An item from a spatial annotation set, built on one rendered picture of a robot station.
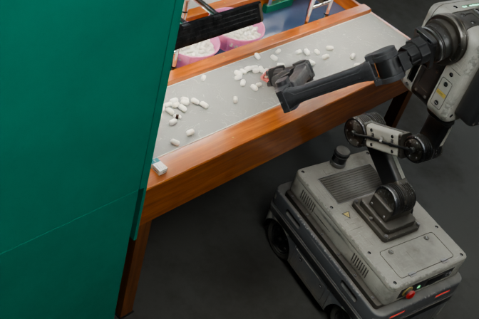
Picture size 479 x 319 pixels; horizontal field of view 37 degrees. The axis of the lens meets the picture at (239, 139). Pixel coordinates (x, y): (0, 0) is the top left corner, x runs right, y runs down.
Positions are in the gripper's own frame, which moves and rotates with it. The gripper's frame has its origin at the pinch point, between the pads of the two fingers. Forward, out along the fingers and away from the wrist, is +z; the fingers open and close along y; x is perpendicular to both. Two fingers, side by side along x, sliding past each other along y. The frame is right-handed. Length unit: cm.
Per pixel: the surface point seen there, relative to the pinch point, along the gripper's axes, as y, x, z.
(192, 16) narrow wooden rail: -1.7, -31.5, 35.5
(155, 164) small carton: 74, 11, -16
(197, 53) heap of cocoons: 12.8, -16.6, 21.4
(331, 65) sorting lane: -38.4, 5.5, -4.9
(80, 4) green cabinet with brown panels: 119, -43, -75
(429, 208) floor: -93, 98, 0
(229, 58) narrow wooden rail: 5.1, -10.9, 11.3
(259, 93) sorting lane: 7.1, 5.2, -3.4
